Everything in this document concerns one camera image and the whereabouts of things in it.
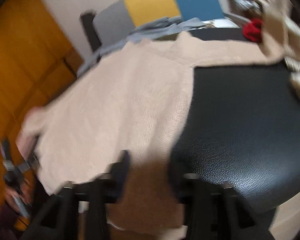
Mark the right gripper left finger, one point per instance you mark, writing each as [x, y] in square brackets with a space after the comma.
[58, 218]

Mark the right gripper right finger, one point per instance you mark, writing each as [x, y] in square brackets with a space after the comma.
[213, 207]

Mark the beige knit sweater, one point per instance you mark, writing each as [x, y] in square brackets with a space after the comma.
[137, 99]

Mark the person's left hand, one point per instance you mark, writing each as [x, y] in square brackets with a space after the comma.
[25, 196]

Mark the black rolled mat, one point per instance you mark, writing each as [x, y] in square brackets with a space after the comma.
[86, 19]

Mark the white fluffy garment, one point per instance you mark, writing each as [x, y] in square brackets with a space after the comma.
[292, 53]

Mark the grey yellow blue chair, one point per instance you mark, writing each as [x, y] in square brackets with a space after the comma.
[120, 18]

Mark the red knit garment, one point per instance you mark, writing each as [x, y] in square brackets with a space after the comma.
[252, 31]

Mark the light blue grey garment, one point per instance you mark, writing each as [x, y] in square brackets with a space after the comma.
[152, 30]

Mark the wooden cabinet wall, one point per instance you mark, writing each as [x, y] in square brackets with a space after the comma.
[37, 62]

